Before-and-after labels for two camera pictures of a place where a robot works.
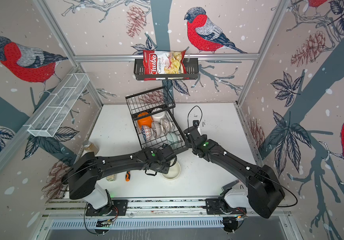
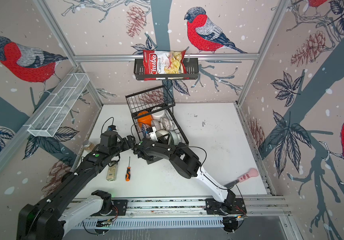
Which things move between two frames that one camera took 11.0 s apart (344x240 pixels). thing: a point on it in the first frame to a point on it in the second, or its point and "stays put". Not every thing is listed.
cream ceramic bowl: x=173 y=172 to x=161 y=132
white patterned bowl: x=167 y=125 stays put
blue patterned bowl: x=147 y=132 stays put
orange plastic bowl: x=147 y=121 stays put
